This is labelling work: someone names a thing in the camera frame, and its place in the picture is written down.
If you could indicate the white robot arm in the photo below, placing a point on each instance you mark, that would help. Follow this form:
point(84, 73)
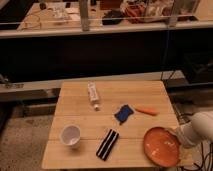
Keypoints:
point(198, 129)

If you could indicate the white tube with cap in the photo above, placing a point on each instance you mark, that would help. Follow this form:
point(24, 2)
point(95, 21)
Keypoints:
point(93, 96)

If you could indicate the blue sponge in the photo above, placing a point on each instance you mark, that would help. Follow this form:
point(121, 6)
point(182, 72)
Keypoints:
point(123, 114)

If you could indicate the wooden table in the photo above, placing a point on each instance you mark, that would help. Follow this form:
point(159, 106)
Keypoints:
point(83, 138)

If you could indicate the orange carrot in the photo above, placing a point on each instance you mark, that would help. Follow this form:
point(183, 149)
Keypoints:
point(146, 111)

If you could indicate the black white striped case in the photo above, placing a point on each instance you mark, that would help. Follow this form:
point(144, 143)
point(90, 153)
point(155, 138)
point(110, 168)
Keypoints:
point(107, 145)

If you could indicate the white paper cup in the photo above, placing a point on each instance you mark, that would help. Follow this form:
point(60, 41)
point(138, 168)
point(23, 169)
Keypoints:
point(70, 136)

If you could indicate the black bag on bench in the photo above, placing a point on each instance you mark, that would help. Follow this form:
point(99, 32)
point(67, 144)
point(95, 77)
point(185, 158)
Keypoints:
point(112, 17)

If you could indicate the orange tool on bench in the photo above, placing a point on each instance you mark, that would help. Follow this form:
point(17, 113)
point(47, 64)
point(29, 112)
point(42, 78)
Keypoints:
point(135, 13)

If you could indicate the metal frame post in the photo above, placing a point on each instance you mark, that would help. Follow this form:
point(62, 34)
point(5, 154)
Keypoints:
point(83, 8)

